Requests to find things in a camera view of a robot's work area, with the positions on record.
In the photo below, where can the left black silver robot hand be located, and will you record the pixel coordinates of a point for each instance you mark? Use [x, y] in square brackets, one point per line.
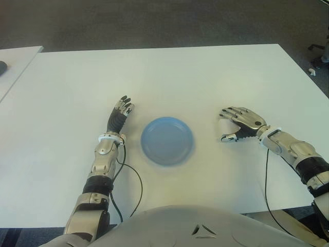
[117, 121]

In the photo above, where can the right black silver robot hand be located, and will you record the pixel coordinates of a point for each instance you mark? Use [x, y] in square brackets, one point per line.
[248, 121]

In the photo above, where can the white charger block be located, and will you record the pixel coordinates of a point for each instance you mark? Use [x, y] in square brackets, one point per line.
[228, 127]

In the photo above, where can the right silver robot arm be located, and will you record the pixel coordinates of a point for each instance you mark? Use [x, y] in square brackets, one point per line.
[295, 151]

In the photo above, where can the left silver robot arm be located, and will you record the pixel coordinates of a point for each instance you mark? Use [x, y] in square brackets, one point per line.
[102, 159]

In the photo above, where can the blue round plate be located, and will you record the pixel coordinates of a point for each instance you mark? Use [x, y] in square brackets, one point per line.
[167, 141]

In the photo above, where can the small white floor scrap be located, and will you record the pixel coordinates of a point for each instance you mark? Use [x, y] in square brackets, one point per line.
[312, 71]

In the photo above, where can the black office chair base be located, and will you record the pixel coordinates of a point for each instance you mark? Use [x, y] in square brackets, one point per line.
[314, 49]

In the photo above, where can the neighbouring white table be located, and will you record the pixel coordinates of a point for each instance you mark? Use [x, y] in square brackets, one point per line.
[15, 64]

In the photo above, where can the grey robot torso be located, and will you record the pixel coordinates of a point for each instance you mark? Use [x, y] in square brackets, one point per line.
[180, 226]

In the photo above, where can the dark object on neighbouring table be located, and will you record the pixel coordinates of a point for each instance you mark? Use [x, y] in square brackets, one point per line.
[2, 68]

